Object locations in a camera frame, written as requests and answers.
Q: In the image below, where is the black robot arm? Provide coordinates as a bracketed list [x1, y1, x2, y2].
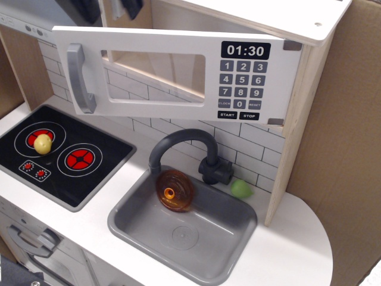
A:
[55, 0, 143, 26]

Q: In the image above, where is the brown cardboard panel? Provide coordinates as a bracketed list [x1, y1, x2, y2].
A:
[287, 1, 380, 285]

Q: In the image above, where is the grey microwave door handle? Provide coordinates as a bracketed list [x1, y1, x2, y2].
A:
[67, 43, 96, 114]

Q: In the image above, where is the white toy microwave door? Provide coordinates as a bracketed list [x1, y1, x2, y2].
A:
[52, 26, 302, 125]

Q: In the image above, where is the wooden microwave cabinet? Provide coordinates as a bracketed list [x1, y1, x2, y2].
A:
[99, 1, 350, 225]

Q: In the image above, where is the grey oven door handle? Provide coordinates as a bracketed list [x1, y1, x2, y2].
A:
[7, 225, 61, 258]

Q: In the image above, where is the grey range hood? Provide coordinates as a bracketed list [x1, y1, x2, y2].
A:
[0, 0, 104, 45]

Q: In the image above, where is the green toy pear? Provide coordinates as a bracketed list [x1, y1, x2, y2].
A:
[230, 179, 254, 199]

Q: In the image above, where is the yellow toy potato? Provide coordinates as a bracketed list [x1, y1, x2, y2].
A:
[33, 134, 52, 155]

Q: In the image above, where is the orange transparent pot lid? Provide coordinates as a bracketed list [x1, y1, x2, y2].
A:
[155, 169, 194, 212]

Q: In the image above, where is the grey toy faucet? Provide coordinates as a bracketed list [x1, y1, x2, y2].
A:
[148, 129, 234, 185]

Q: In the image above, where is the black toy stove top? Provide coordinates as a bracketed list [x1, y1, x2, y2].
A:
[1, 105, 136, 212]

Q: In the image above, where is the grey toy sink basin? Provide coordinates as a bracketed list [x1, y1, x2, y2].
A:
[108, 166, 257, 285]

